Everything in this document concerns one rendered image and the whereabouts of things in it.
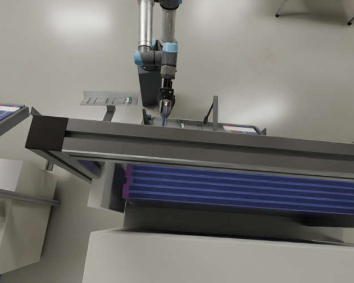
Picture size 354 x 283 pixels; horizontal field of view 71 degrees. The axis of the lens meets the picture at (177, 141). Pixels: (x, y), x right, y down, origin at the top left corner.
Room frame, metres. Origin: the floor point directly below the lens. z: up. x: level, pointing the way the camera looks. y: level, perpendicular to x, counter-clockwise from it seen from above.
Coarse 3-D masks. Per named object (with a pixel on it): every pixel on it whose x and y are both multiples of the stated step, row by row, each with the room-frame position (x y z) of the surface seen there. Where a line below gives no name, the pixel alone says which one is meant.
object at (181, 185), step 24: (144, 168) 0.10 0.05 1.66; (168, 168) 0.11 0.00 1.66; (144, 192) 0.05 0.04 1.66; (168, 192) 0.06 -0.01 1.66; (192, 192) 0.07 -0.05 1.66; (216, 192) 0.08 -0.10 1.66; (240, 192) 0.09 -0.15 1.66; (264, 192) 0.11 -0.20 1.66; (288, 192) 0.12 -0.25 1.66; (312, 192) 0.13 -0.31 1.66; (336, 192) 0.14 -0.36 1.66; (288, 216) 0.10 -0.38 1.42; (312, 216) 0.10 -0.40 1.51; (336, 216) 0.11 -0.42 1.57
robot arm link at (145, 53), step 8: (144, 0) 1.06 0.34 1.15; (152, 0) 1.08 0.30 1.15; (144, 8) 1.02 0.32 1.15; (152, 8) 1.05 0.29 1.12; (144, 16) 0.98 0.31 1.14; (152, 16) 1.01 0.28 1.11; (144, 24) 0.93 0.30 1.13; (152, 24) 0.97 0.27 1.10; (144, 32) 0.89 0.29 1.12; (144, 40) 0.85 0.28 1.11; (144, 48) 0.81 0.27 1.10; (136, 56) 0.76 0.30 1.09; (144, 56) 0.77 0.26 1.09; (152, 56) 0.78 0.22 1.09; (136, 64) 0.74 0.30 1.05; (144, 64) 0.75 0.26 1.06; (152, 64) 0.76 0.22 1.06
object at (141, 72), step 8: (144, 72) 1.02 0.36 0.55; (152, 72) 1.03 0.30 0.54; (160, 72) 1.06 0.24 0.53; (144, 80) 1.01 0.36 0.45; (152, 80) 1.03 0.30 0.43; (160, 80) 1.06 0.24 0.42; (144, 88) 1.01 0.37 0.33; (152, 88) 1.03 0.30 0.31; (144, 96) 1.00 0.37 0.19; (152, 96) 1.03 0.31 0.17; (144, 104) 1.00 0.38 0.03; (152, 104) 1.03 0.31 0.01
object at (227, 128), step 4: (224, 128) 0.62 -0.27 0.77; (228, 128) 0.63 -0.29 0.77; (232, 128) 0.64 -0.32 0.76; (236, 128) 0.65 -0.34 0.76; (240, 128) 0.66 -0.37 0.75; (244, 128) 0.66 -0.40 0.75; (248, 128) 0.67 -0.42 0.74; (252, 128) 0.68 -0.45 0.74; (232, 132) 0.59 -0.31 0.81; (236, 132) 0.60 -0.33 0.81; (240, 132) 0.61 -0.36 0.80; (244, 132) 0.61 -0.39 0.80; (248, 132) 0.62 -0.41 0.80; (252, 132) 0.63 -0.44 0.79
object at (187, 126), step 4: (152, 120) 0.58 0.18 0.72; (152, 124) 0.54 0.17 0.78; (156, 124) 0.54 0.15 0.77; (160, 124) 0.55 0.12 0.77; (168, 124) 0.57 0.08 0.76; (172, 124) 0.58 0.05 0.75; (176, 124) 0.58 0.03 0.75; (180, 124) 0.58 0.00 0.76; (184, 124) 0.60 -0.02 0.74; (188, 124) 0.61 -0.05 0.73; (192, 124) 0.62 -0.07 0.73; (196, 124) 0.62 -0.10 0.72; (188, 128) 0.56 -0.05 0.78; (192, 128) 0.57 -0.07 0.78; (196, 128) 0.58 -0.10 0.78; (200, 128) 0.58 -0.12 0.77; (204, 128) 0.59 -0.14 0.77; (208, 128) 0.60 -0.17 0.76; (220, 128) 0.63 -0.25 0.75; (256, 132) 0.65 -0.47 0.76
